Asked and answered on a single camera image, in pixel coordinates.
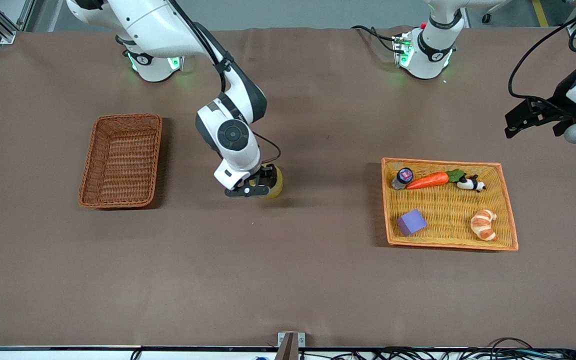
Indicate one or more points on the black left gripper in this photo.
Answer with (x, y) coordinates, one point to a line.
(557, 103)

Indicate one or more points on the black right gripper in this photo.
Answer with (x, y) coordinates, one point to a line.
(267, 176)

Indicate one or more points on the yellowish clear tape roll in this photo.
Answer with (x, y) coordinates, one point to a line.
(277, 188)

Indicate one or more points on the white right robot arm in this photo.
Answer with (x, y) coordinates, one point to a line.
(233, 135)

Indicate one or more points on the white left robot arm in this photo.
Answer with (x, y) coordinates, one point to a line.
(430, 55)

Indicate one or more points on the orange wicker basket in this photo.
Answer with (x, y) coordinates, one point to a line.
(448, 230)

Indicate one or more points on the brown wicker basket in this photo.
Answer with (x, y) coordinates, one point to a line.
(118, 165)

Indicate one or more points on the black white panda toy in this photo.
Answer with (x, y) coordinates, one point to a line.
(473, 185)

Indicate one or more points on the white chair leg with caster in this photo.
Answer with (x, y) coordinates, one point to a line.
(486, 18)

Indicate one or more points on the orange toy carrot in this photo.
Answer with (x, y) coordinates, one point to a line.
(428, 180)

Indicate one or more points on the toy croissant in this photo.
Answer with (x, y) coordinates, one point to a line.
(483, 225)

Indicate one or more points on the small bottle purple cap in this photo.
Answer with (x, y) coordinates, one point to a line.
(404, 176)

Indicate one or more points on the purple cube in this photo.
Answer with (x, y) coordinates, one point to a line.
(411, 223)

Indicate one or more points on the small aluminium corner bracket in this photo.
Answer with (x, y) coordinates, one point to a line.
(574, 31)

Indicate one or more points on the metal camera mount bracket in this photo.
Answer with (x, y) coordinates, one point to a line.
(288, 345)

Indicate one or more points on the white table edge rail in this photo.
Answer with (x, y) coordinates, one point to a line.
(68, 354)

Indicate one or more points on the aluminium frame profile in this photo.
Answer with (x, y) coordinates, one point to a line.
(5, 32)

